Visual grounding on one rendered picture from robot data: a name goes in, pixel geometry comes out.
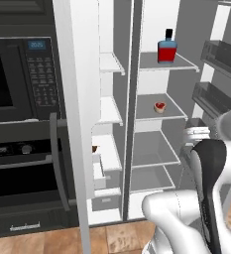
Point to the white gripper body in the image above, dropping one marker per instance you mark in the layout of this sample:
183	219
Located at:
196	135

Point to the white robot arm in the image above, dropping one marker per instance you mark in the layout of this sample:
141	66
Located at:
173	218

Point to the grey fridge door bin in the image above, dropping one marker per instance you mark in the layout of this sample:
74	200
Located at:
221	58
212	99

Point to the glass fridge shelf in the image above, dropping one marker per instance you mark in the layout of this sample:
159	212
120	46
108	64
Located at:
150	180
156	110
153	149
166	63

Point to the white freezer shelf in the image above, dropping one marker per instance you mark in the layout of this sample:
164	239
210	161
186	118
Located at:
108	63
108	152
109	110

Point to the brown frozen steak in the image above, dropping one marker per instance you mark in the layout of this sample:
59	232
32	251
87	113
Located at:
94	149

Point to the white freezer drawer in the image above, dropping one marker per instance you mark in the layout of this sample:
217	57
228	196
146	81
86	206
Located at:
98	172

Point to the white fridge door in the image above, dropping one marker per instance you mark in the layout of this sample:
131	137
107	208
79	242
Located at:
219	23

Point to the white freezer door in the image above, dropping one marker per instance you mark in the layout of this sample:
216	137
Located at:
77	99

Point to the white side-by-side fridge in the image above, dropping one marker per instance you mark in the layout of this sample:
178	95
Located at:
146	20

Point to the red tart in beige cup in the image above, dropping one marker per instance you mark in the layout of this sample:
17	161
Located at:
160	106

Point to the blue bottle with red label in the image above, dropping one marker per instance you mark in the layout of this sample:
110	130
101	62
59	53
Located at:
167	49

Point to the grey oven knob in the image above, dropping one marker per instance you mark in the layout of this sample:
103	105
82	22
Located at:
26	149

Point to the black microwave oven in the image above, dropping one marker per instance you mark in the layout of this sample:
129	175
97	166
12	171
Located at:
18	79

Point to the dark wall cupboard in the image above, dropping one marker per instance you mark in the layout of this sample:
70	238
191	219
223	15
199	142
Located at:
18	13

